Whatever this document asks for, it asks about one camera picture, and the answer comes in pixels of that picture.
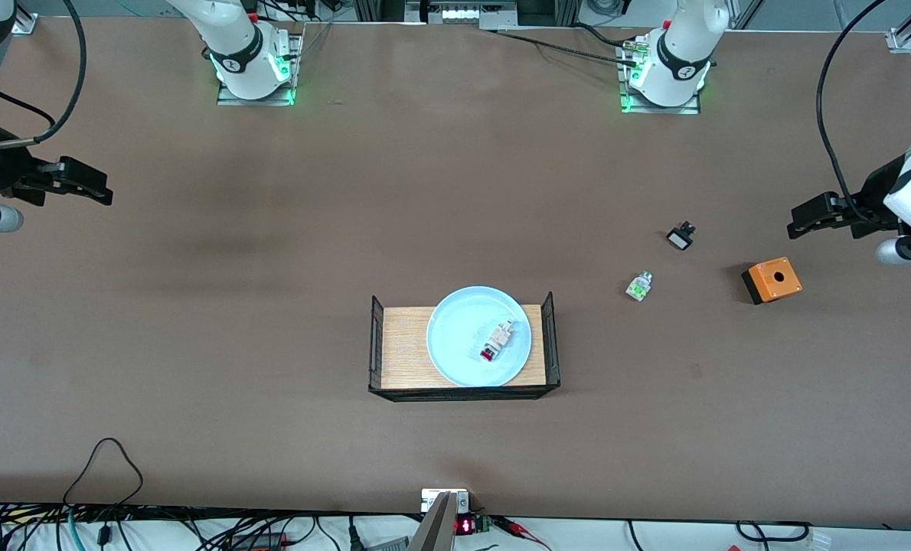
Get black coiled cable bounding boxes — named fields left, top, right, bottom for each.
left=734, top=520, right=813, bottom=546

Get red push button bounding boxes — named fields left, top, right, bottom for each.
left=479, top=320, right=516, bottom=364

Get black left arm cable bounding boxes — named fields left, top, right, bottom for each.
left=815, top=0, right=889, bottom=227

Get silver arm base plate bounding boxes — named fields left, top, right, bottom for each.
left=217, top=29, right=304, bottom=107
left=616, top=37, right=703, bottom=116

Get light blue plate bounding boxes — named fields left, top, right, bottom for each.
left=426, top=286, right=533, bottom=388

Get aluminium frame with light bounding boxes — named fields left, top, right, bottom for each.
left=352, top=0, right=580, bottom=31

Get orange button box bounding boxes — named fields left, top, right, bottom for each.
left=741, top=257, right=803, bottom=305

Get silver camera bracket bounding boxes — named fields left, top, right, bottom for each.
left=421, top=488, right=470, bottom=514

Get wooden tray black wire sides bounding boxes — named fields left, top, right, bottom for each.
left=368, top=291, right=562, bottom=403

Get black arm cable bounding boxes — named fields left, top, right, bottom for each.
left=0, top=0, right=87, bottom=150
left=815, top=0, right=889, bottom=227

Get thin black table cable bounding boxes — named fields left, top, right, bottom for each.
left=494, top=23, right=640, bottom=68

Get black adapter box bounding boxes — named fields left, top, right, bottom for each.
left=230, top=531, right=289, bottom=551

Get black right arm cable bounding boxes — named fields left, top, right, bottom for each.
left=0, top=0, right=87, bottom=150

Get black looped cable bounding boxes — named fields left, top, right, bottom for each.
left=63, top=437, right=145, bottom=512

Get red clip lead wires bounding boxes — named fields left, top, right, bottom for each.
left=492, top=516, right=554, bottom=551

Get grey mount bar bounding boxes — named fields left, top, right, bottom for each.
left=407, top=491, right=457, bottom=551

